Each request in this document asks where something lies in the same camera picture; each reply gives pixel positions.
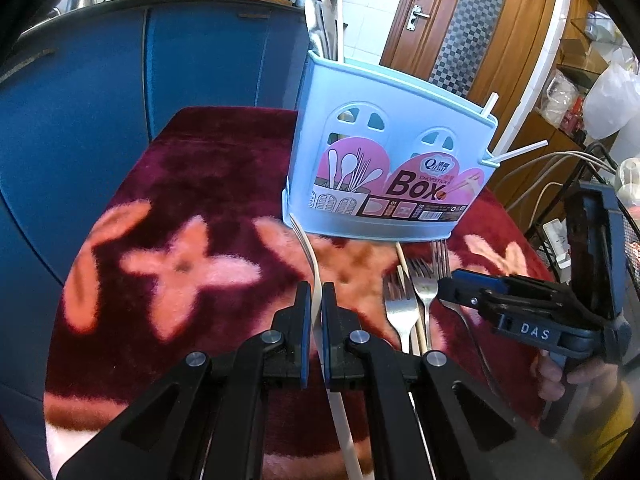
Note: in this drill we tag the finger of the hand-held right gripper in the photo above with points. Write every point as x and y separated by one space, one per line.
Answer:
530 332
480 275

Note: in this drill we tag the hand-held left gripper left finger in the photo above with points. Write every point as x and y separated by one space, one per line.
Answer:
303 335

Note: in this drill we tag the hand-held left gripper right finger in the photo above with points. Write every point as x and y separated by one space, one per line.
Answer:
329 335

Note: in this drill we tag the light blue utensil holder box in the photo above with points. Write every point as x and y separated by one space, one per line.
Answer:
400 110

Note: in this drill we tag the metal tongs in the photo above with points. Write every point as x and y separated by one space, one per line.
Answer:
320 20

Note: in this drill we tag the person's right forearm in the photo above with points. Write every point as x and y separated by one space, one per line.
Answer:
610 425

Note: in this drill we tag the person's right hand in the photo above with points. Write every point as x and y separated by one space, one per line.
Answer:
550 380

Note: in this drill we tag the white power strip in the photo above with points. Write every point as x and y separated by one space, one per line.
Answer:
555 232

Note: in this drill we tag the white plastic bag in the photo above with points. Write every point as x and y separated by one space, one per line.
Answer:
610 100

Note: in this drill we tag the clear plastic bag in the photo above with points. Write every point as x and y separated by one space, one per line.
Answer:
560 97

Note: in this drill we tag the wooden shelf unit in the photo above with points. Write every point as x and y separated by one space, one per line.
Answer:
570 50

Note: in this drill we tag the red floral blanket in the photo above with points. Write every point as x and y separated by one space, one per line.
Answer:
175 160

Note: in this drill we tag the wooden door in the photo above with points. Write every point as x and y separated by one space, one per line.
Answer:
525 10

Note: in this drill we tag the blue base cabinet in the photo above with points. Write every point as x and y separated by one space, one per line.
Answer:
200 60

